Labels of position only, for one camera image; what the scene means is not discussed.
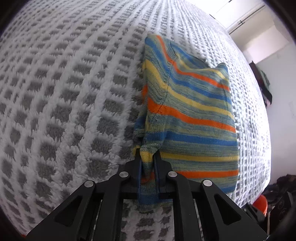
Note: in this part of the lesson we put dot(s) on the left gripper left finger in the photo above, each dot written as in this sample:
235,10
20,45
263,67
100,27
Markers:
94,210

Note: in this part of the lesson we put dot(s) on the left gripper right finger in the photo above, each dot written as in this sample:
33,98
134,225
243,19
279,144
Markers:
201,210

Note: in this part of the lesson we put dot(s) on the striped knit sweater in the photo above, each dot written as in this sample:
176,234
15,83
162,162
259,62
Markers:
186,117

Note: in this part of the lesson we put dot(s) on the orange red clothing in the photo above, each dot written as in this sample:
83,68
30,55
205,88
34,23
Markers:
261,205

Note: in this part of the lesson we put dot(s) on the pile of clothes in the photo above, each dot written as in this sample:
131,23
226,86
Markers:
264,85

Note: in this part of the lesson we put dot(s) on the dark wooden nightstand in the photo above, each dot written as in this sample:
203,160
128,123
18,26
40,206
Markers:
255,69

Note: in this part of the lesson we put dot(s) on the white grey woven bedspread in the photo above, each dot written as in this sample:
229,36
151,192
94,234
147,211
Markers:
70,94

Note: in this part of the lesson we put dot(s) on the white wardrobe doors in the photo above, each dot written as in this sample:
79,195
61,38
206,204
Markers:
230,16

